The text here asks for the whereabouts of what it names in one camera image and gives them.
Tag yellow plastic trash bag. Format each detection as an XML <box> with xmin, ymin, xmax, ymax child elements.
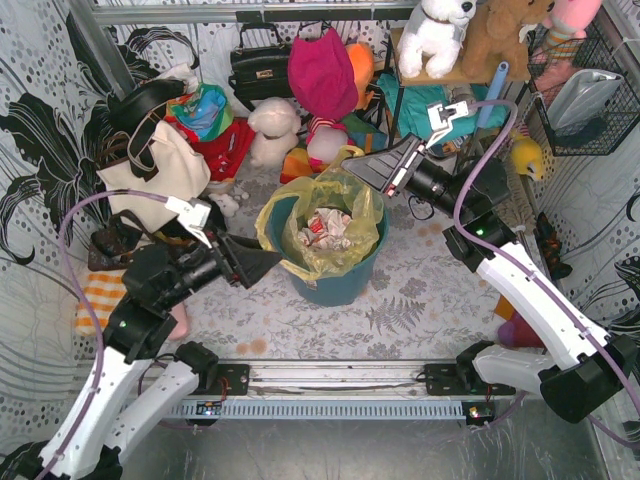
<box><xmin>255</xmin><ymin>145</ymin><xmax>384</xmax><ymax>282</ymax></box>

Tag teal plastic trash bin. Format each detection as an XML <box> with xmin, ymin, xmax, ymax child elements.
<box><xmin>266</xmin><ymin>197</ymin><xmax>390</xmax><ymax>307</ymax></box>

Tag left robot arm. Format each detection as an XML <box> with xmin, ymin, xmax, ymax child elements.
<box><xmin>1</xmin><ymin>232</ymin><xmax>282</xmax><ymax>479</ymax></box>

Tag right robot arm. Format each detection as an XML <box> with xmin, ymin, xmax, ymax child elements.
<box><xmin>340</xmin><ymin>135</ymin><xmax>639</xmax><ymax>423</ymax></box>

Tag crumpled paper trash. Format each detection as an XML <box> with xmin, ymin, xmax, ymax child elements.
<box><xmin>297</xmin><ymin>208</ymin><xmax>352</xmax><ymax>251</ymax></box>

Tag cream canvas tote bag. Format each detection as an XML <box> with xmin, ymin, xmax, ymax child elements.
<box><xmin>98</xmin><ymin>121</ymin><xmax>211</xmax><ymax>232</ymax></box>

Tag magenta cloth bag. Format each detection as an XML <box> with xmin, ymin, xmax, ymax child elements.
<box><xmin>287</xmin><ymin>27</ymin><xmax>358</xmax><ymax>120</ymax></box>

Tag pink doll striped clothes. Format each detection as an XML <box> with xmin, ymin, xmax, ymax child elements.
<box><xmin>306</xmin><ymin>116</ymin><xmax>350</xmax><ymax>173</ymax></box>

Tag teal folded cloth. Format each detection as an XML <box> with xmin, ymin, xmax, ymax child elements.
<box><xmin>377</xmin><ymin>73</ymin><xmax>479</xmax><ymax>142</ymax></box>

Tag pink soft object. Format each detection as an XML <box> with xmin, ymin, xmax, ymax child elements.
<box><xmin>168</xmin><ymin>303</ymin><xmax>190</xmax><ymax>341</ymax></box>

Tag rainbow striped cloth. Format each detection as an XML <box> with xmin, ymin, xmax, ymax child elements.
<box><xmin>280</xmin><ymin>114</ymin><xmax>388</xmax><ymax>184</ymax></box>

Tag brown patterned handbag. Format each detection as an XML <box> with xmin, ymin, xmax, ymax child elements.
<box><xmin>88</xmin><ymin>210</ymin><xmax>160</xmax><ymax>272</ymax></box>

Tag yellow plush duck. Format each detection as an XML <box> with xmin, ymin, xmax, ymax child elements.
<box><xmin>510</xmin><ymin>131</ymin><xmax>544</xmax><ymax>181</ymax></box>

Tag orange white checked towel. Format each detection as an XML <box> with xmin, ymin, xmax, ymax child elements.
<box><xmin>74</xmin><ymin>270</ymin><xmax>126</xmax><ymax>336</ymax></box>

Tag red cloth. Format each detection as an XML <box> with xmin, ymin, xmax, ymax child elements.
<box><xmin>191</xmin><ymin>118</ymin><xmax>256</xmax><ymax>182</ymax></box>

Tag blue lint roller mop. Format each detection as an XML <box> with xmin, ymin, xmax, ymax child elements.
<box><xmin>476</xmin><ymin>61</ymin><xmax>510</xmax><ymax>129</ymax></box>

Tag white fluffy plush lamb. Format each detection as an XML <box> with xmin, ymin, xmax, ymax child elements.
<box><xmin>248</xmin><ymin>97</ymin><xmax>302</xmax><ymax>168</ymax></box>

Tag black orange toy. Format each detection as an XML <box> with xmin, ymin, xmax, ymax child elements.
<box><xmin>534</xmin><ymin>212</ymin><xmax>573</xmax><ymax>281</ymax></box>

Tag white plush dog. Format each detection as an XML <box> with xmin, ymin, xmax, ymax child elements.
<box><xmin>397</xmin><ymin>0</ymin><xmax>476</xmax><ymax>79</ymax></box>

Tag colourful patterned cloth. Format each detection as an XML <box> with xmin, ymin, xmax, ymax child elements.
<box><xmin>164</xmin><ymin>83</ymin><xmax>234</xmax><ymax>143</ymax></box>

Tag black leather handbag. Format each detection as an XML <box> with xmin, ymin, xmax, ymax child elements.
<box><xmin>228</xmin><ymin>22</ymin><xmax>294</xmax><ymax>111</ymax></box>

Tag brown teddy bear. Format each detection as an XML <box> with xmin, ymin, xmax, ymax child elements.
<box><xmin>461</xmin><ymin>0</ymin><xmax>555</xmax><ymax>80</ymax></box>

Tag silver foil pouch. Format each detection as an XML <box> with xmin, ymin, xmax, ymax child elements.
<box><xmin>547</xmin><ymin>69</ymin><xmax>624</xmax><ymax>130</ymax></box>

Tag black hat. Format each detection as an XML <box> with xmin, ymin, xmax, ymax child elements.
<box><xmin>108</xmin><ymin>79</ymin><xmax>186</xmax><ymax>133</ymax></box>

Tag pink plush toy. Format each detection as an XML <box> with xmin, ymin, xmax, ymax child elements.
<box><xmin>534</xmin><ymin>0</ymin><xmax>603</xmax><ymax>62</ymax></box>

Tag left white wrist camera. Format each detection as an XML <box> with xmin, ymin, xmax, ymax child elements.
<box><xmin>164</xmin><ymin>196</ymin><xmax>212</xmax><ymax>248</ymax></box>

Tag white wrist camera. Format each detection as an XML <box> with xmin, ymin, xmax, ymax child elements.
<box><xmin>164</xmin><ymin>196</ymin><xmax>212</xmax><ymax>248</ymax></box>
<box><xmin>426</xmin><ymin>101</ymin><xmax>469</xmax><ymax>148</ymax></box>

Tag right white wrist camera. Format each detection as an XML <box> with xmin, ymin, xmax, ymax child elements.
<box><xmin>426</xmin><ymin>101</ymin><xmax>469</xmax><ymax>148</ymax></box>

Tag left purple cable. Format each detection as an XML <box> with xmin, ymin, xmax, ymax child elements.
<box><xmin>29</xmin><ymin>189</ymin><xmax>174</xmax><ymax>480</ymax></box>

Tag purple cable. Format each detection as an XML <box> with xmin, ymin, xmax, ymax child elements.
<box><xmin>29</xmin><ymin>189</ymin><xmax>174</xmax><ymax>480</ymax></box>
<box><xmin>452</xmin><ymin>99</ymin><xmax>640</xmax><ymax>449</ymax></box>

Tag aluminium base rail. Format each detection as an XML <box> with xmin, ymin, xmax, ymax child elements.
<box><xmin>191</xmin><ymin>360</ymin><xmax>498</xmax><ymax>401</ymax></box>

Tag black wire basket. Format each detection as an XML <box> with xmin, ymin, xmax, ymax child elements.
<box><xmin>528</xmin><ymin>23</ymin><xmax>639</xmax><ymax>157</ymax></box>

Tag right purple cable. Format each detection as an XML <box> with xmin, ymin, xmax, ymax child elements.
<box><xmin>452</xmin><ymin>99</ymin><xmax>640</xmax><ymax>449</ymax></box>

